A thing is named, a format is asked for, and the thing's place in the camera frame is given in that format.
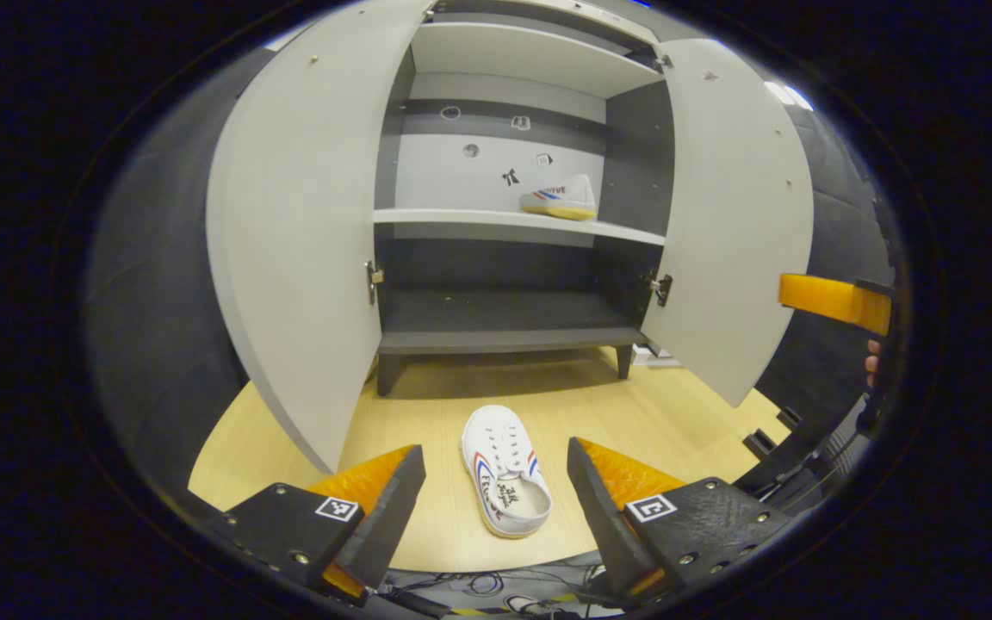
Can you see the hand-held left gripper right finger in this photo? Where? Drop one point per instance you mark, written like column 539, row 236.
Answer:
column 604, row 525

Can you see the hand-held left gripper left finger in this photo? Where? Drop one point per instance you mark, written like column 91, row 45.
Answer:
column 388, row 525

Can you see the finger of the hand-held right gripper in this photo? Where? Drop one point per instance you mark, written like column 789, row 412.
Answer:
column 832, row 300

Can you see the white striped canvas shoe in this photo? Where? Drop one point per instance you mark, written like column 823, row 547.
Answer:
column 496, row 448
column 569, row 198

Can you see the white shoe cabinet door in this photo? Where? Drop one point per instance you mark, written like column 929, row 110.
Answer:
column 728, row 215
column 306, row 215

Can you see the white shoe cabinet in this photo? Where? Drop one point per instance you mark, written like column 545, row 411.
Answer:
column 427, row 181

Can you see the dark cabinet leg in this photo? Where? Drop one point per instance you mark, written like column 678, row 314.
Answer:
column 388, row 375
column 624, row 362

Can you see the metal door hinge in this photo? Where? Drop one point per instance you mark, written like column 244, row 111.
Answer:
column 373, row 280
column 662, row 288
column 664, row 61

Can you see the dark grey cabinet base shelf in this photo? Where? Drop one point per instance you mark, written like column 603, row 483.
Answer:
column 505, row 323

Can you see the white cabinet shelf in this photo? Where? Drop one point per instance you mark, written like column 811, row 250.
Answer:
column 530, row 56
column 461, row 218

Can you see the black backdrop cloth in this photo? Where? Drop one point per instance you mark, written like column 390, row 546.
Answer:
column 832, row 232
column 160, row 301

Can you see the ceiling light panel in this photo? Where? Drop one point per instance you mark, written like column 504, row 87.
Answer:
column 789, row 95

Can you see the black bracket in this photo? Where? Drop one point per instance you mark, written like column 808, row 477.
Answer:
column 759, row 444
column 789, row 418

